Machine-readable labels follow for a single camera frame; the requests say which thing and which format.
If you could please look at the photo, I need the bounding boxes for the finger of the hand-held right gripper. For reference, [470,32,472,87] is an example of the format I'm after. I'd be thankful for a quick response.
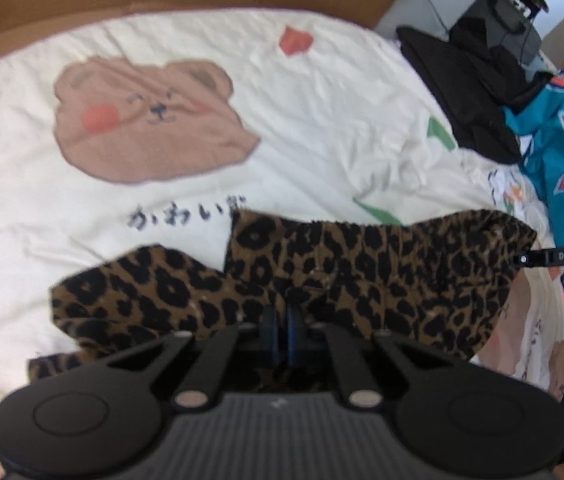
[514,243,564,268]

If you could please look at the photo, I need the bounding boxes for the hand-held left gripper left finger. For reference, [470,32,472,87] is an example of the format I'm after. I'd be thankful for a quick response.
[96,305,281,410]

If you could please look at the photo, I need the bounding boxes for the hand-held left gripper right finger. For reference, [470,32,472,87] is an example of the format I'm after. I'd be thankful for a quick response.
[287,305,464,409]

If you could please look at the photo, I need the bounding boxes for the leopard print skirt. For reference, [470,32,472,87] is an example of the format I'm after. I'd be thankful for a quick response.
[26,207,539,394]

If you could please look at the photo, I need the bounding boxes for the folded black clothes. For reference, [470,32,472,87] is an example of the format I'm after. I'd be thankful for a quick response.
[396,25,523,165]

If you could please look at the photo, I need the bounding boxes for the teal printed cloth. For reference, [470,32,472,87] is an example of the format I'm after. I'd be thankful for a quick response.
[504,59,564,342]

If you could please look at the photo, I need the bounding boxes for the crumpled black garment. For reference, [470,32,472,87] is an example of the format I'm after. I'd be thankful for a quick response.
[449,12,558,116]

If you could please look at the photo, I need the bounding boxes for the cream bear print blanket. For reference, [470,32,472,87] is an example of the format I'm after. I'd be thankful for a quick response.
[0,7,564,461]

